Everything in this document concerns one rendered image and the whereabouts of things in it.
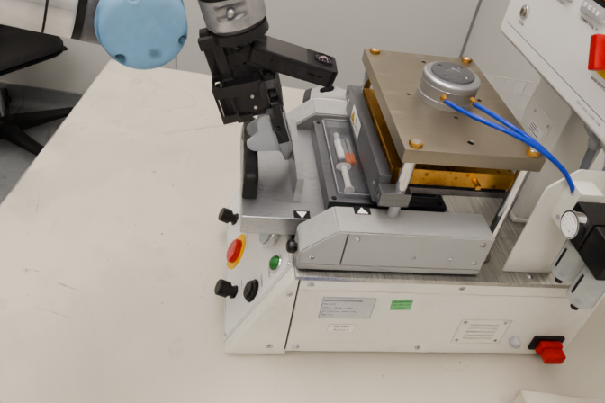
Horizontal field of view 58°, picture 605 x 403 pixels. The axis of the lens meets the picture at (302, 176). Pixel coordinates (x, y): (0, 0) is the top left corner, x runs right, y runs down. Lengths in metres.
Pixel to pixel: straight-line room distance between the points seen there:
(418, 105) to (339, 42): 1.62
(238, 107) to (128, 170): 0.48
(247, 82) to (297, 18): 1.64
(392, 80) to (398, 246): 0.24
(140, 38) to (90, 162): 0.71
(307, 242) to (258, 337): 0.18
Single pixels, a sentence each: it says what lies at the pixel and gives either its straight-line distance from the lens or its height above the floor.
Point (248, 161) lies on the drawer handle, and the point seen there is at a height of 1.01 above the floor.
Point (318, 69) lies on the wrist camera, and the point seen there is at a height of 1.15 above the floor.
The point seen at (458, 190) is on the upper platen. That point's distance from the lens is 0.75.
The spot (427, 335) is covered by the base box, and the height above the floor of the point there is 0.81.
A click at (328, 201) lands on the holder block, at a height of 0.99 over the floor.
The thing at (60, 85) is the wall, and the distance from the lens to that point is 2.72.
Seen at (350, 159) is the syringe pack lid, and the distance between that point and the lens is 0.78.
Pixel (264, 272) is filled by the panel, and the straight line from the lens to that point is 0.79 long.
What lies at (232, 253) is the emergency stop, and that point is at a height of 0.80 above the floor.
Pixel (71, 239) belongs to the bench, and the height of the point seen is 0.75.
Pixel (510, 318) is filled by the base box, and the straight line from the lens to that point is 0.88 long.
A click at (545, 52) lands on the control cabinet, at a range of 0.83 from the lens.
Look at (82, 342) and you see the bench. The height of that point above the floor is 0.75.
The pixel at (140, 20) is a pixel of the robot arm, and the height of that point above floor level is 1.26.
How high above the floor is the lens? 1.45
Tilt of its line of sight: 37 degrees down
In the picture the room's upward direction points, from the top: 11 degrees clockwise
